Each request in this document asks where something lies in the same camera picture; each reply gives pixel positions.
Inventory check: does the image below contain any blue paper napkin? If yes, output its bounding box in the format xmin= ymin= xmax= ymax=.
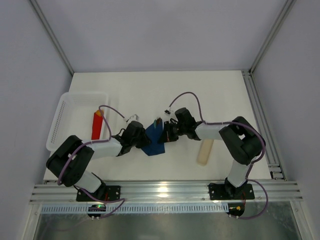
xmin=141 ymin=121 xmax=165 ymax=156

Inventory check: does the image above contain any brown wooden spoon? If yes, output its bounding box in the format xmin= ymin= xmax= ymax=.
xmin=156 ymin=117 xmax=162 ymax=125

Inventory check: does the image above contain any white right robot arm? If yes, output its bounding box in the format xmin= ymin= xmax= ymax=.
xmin=158 ymin=107 xmax=266 ymax=200

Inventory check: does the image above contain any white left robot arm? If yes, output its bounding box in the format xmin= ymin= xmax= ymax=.
xmin=46 ymin=121 xmax=152 ymax=203

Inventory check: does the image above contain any beige cutlery tray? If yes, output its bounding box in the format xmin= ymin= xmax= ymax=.
xmin=196 ymin=139 xmax=215 ymax=166

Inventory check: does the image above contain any red bottle orange cap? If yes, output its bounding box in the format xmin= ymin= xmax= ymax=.
xmin=91 ymin=110 xmax=104 ymax=140

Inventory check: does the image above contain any white plastic basket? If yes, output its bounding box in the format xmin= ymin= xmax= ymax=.
xmin=46 ymin=91 xmax=109 ymax=152

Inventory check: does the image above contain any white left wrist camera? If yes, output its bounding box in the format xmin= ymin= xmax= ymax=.
xmin=123 ymin=114 xmax=139 ymax=124

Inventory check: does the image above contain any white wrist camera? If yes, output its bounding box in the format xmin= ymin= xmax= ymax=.
xmin=123 ymin=114 xmax=139 ymax=124
xmin=164 ymin=106 xmax=173 ymax=116

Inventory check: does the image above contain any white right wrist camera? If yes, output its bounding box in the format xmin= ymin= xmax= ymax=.
xmin=164 ymin=106 xmax=173 ymax=116

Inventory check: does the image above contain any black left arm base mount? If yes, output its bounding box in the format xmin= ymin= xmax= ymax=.
xmin=76 ymin=183 xmax=121 ymax=203

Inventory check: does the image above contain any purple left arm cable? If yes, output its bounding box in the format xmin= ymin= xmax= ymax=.
xmin=56 ymin=104 xmax=131 ymax=220

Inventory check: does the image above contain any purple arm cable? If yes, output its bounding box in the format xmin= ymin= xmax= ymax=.
xmin=167 ymin=91 xmax=269 ymax=220
xmin=56 ymin=104 xmax=131 ymax=220

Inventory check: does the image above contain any aluminium side rail right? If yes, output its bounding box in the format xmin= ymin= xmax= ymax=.
xmin=242 ymin=70 xmax=287 ymax=181

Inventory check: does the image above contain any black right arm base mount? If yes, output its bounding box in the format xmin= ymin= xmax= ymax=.
xmin=208 ymin=183 xmax=255 ymax=200

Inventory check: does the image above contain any white slotted cable duct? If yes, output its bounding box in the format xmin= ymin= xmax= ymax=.
xmin=40 ymin=202 xmax=229 ymax=214

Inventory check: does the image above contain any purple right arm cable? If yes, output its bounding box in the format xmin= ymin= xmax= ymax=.
xmin=167 ymin=91 xmax=269 ymax=220

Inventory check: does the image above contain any aluminium table edge rail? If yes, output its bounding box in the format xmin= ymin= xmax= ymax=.
xmin=29 ymin=180 xmax=303 ymax=204

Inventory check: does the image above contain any aluminium frame post left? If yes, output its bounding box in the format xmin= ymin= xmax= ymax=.
xmin=28 ymin=0 xmax=75 ymax=76

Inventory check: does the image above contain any aluminium frame post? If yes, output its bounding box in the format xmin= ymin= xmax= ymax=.
xmin=28 ymin=0 xmax=75 ymax=76
xmin=248 ymin=0 xmax=297 ymax=74

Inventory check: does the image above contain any aluminium frame post right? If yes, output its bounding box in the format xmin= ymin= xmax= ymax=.
xmin=248 ymin=0 xmax=297 ymax=74

